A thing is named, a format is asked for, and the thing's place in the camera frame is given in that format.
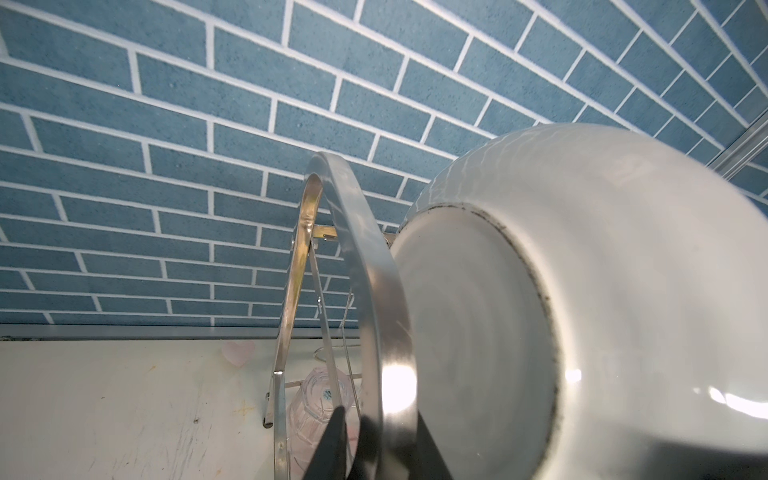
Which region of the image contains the clear pink glass cup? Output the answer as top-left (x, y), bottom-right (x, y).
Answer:
top-left (287, 366), bottom-right (360, 479)

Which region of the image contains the aluminium corner frame post right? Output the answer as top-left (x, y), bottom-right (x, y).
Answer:
top-left (708, 111), bottom-right (768, 180)

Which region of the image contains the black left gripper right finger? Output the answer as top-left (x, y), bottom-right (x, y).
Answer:
top-left (412, 415), bottom-right (453, 480)

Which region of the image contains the white patterned large bowl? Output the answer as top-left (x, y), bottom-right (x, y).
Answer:
top-left (392, 124), bottom-right (767, 479)

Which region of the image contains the steel two-tier dish rack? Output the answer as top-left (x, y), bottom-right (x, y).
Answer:
top-left (263, 152), bottom-right (419, 479)

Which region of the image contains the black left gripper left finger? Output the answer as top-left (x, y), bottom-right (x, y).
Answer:
top-left (303, 406), bottom-right (348, 480)

